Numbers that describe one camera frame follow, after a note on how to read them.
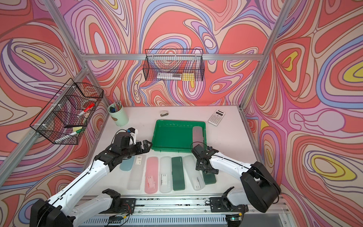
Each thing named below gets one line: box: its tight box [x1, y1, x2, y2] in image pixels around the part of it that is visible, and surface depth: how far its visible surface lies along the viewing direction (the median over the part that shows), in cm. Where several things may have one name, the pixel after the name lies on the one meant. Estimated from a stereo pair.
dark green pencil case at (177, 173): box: [171, 156, 185, 192], surface depth 84 cm
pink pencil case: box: [144, 156, 159, 195], surface depth 84 cm
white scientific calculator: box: [207, 109, 226, 127], surface depth 113 cm
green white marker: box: [53, 128, 83, 144], surface depth 73 cm
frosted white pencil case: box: [182, 154, 206, 192], surface depth 85 cm
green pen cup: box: [107, 100, 130, 127], surface depth 103 cm
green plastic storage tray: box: [151, 119, 208, 153], surface depth 104 cm
